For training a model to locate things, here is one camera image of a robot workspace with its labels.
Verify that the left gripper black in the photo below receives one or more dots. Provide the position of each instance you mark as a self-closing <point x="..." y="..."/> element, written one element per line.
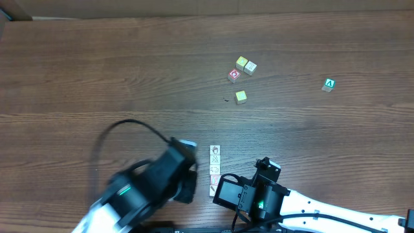
<point x="186" y="181"/>

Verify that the hammer picture wooden block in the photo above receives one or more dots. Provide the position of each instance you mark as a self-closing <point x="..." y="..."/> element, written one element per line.
<point x="212" y="190"/>

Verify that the red Y wooden block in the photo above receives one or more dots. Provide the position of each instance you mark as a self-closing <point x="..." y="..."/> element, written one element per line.
<point x="214" y="180"/>

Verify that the red picture wooden block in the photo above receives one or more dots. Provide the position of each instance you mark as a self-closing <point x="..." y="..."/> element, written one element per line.
<point x="215" y="169"/>

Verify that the dotted pattern wooden block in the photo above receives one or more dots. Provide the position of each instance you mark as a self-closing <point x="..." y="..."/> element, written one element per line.
<point x="215" y="159"/>

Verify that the brown animal wooden block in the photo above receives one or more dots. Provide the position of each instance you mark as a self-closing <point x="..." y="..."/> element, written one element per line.
<point x="215" y="150"/>

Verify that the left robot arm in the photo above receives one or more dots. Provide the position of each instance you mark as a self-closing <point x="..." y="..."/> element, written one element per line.
<point x="136" y="193"/>

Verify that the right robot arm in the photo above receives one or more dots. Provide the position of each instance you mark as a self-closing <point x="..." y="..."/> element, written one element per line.
<point x="266" y="206"/>

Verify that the yellow wooden block centre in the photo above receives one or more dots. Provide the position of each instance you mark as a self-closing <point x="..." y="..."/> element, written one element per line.
<point x="240" y="97"/>

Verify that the yellow wooden block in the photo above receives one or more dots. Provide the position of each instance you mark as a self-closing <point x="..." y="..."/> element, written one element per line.
<point x="241" y="63"/>
<point x="240" y="97"/>

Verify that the red circle wooden block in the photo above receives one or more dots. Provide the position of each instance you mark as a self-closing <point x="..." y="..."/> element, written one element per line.
<point x="233" y="75"/>

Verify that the yellow wooden block upper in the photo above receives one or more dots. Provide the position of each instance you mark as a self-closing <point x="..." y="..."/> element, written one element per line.
<point x="241" y="63"/>

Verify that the white wooden block upper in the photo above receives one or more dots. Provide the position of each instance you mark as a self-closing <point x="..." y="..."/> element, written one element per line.
<point x="250" y="68"/>

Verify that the green V wooden block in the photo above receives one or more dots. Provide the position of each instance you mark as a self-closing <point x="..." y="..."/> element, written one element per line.
<point x="329" y="85"/>

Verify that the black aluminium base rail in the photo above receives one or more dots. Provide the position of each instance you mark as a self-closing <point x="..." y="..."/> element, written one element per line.
<point x="203" y="230"/>

